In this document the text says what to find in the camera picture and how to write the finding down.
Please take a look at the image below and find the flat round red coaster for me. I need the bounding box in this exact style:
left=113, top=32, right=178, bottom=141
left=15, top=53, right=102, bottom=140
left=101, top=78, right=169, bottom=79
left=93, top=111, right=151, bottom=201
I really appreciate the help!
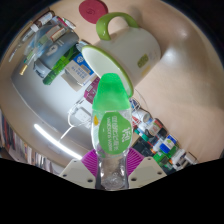
left=78, top=0, right=109, bottom=25

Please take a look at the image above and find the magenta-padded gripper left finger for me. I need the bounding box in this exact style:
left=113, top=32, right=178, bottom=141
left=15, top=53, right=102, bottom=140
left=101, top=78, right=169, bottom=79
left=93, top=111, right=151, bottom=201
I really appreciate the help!
left=59, top=148, right=101, bottom=190

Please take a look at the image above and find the white blue-labelled pill bottle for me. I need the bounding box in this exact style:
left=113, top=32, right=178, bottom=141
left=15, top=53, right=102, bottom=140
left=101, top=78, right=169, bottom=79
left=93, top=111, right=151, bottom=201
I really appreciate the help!
left=132, top=106, right=152, bottom=124

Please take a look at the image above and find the green metal tin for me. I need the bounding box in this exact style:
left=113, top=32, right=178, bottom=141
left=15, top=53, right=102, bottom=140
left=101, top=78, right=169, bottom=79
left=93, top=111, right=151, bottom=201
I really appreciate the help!
left=152, top=150, right=175, bottom=168

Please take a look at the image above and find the grey shaker bottle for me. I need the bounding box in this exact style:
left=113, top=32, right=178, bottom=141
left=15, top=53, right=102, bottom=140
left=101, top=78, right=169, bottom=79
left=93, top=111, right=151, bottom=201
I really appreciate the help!
left=32, top=31, right=80, bottom=79

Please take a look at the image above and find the white wall outlet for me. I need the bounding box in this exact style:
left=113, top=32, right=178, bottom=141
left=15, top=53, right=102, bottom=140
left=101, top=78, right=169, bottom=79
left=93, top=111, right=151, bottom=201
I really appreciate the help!
left=73, top=107, right=93, bottom=128

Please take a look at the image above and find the clear green-capped water bottle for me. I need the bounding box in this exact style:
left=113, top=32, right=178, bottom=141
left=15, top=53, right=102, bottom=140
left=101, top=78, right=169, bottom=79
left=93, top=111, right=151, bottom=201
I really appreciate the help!
left=90, top=72, right=134, bottom=191

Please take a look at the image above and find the white light bar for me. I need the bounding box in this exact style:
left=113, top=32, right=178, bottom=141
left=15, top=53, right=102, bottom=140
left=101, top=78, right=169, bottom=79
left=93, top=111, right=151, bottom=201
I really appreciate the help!
left=32, top=123, right=83, bottom=161

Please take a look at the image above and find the white mug with green rim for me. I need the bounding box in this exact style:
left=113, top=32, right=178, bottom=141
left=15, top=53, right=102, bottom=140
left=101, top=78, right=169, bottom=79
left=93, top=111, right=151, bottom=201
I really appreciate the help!
left=81, top=11, right=162, bottom=98

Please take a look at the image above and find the green glass bottle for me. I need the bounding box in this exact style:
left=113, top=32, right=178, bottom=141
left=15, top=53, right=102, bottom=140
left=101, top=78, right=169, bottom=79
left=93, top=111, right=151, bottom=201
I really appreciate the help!
left=42, top=46, right=78, bottom=86

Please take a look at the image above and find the white and blue carton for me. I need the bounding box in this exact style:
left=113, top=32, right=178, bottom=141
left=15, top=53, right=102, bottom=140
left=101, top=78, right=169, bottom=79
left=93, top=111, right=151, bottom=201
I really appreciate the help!
left=61, top=52, right=96, bottom=89

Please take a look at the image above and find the wooden shelf unit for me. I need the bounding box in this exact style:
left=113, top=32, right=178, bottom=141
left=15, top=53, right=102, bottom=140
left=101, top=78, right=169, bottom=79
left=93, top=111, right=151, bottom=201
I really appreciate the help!
left=0, top=33, right=88, bottom=175

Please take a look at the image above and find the hanging white cable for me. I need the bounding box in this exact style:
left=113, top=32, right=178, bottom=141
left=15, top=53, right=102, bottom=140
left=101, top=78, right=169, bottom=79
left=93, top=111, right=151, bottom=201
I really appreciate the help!
left=59, top=99, right=95, bottom=142

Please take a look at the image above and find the maroon pouch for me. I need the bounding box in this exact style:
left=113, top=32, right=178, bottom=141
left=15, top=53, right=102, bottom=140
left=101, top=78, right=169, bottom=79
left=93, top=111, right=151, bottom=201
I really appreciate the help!
left=82, top=77, right=101, bottom=105

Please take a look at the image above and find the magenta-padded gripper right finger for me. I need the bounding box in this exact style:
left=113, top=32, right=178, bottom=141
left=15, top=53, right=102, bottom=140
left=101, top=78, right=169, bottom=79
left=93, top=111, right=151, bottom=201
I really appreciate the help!
left=125, top=147, right=168, bottom=190

